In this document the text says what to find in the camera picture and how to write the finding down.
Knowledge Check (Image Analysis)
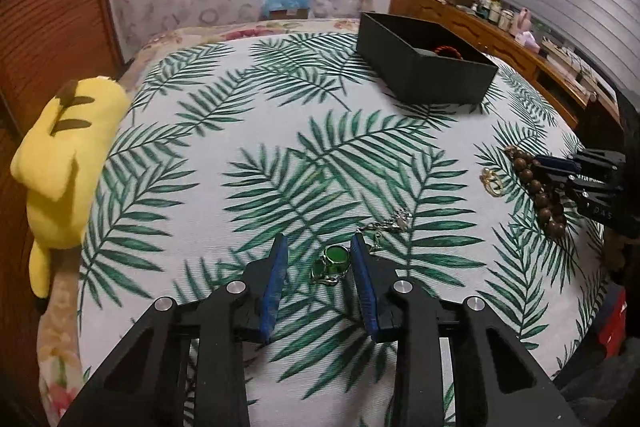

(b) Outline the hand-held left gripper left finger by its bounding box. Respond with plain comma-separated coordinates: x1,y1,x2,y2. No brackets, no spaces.
57,233,290,427

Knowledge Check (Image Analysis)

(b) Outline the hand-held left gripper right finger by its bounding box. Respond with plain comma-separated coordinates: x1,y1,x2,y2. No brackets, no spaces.
350,232,583,427

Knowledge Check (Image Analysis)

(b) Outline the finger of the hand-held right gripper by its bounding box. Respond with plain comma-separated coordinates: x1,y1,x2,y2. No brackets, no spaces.
531,149,626,178
542,174,618,208

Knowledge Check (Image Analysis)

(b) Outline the green gem pendant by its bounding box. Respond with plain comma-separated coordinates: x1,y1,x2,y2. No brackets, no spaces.
311,244,351,284

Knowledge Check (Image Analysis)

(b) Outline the brown wooden bead bracelet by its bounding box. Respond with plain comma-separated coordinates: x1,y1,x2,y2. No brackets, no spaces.
504,146,568,239

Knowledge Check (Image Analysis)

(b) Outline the small gold ring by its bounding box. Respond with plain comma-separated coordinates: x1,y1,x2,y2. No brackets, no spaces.
480,167,502,196

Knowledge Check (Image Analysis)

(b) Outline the silver charm chain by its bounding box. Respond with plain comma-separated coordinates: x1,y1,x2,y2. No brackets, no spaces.
360,208,413,255

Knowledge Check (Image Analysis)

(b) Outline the black box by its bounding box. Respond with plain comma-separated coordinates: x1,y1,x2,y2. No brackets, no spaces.
356,12,499,105

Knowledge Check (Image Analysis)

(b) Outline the stack of books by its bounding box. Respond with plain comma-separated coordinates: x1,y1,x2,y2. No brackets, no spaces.
540,34,616,102

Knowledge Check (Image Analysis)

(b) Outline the palm leaf print cloth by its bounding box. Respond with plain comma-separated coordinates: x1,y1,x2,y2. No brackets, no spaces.
77,32,608,427

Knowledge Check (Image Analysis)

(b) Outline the dark blue red blanket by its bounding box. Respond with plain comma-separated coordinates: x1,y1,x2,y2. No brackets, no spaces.
550,287,640,427

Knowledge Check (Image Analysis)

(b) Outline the row of small bottles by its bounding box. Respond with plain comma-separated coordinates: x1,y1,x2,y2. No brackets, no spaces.
472,0,516,28

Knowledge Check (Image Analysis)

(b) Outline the long wooden cabinet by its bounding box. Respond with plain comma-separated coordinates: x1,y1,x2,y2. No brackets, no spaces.
389,0,621,128

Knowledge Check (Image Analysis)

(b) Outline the yellow plush toy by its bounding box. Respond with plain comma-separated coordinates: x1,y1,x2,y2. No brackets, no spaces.
10,77,132,299

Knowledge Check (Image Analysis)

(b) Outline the wooden louvered wardrobe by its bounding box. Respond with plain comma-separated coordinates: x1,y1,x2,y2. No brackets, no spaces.
0,0,123,128

